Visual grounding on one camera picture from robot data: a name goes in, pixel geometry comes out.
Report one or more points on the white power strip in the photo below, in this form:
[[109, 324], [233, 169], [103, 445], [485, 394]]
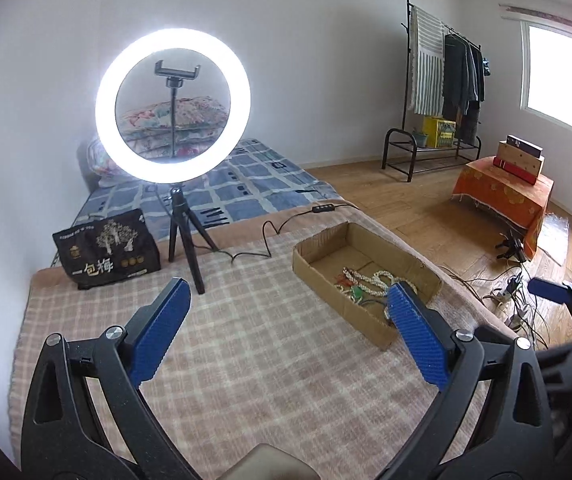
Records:
[[508, 290]]

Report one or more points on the curtain rail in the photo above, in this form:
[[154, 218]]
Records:
[[541, 16]]

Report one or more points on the stack of boxes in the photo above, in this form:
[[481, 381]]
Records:
[[518, 162]]

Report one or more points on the orange cloth covered table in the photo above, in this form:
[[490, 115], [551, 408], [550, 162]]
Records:
[[501, 195]]

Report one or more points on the red patterned folded quilt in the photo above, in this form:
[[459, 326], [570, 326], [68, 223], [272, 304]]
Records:
[[190, 142]]

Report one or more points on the dark flat box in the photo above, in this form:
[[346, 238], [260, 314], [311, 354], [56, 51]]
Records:
[[523, 145]]

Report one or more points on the yellow box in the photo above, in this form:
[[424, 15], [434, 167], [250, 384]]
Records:
[[438, 132]]

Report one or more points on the black floor clamp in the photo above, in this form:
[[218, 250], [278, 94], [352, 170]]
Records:
[[513, 249]]

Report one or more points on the window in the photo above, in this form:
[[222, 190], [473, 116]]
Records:
[[561, 75]]

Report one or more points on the floral folded quilt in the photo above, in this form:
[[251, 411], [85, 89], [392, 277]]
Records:
[[190, 110]]

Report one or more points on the black tripod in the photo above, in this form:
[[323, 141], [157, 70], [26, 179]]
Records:
[[185, 230]]

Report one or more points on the floral pillow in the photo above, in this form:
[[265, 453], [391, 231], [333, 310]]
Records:
[[101, 162]]

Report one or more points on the dark hanging clothes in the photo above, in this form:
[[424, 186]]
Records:
[[463, 85]]

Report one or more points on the green pot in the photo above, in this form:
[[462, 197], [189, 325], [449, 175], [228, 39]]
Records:
[[420, 139]]

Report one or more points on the black phone holder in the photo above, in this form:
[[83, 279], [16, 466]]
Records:
[[175, 72]]

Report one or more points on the clear plastic sheet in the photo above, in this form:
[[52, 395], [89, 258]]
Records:
[[556, 235]]

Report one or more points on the black clothes rack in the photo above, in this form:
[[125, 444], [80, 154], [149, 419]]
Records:
[[408, 85]]

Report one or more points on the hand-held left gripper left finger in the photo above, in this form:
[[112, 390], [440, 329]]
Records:
[[160, 330]]

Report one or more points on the red box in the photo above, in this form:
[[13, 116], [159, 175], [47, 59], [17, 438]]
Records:
[[511, 167]]

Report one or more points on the blue checkered bed sheet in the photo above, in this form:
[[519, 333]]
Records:
[[266, 175]]

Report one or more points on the striped towel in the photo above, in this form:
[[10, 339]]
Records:
[[426, 70]]

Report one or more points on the cardboard box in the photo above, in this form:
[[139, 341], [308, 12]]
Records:
[[326, 260]]

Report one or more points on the black printed bag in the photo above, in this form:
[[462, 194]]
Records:
[[108, 250]]

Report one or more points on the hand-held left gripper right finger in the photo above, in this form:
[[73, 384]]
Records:
[[418, 340]]

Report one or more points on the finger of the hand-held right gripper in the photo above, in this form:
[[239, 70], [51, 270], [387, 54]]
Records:
[[548, 290]]

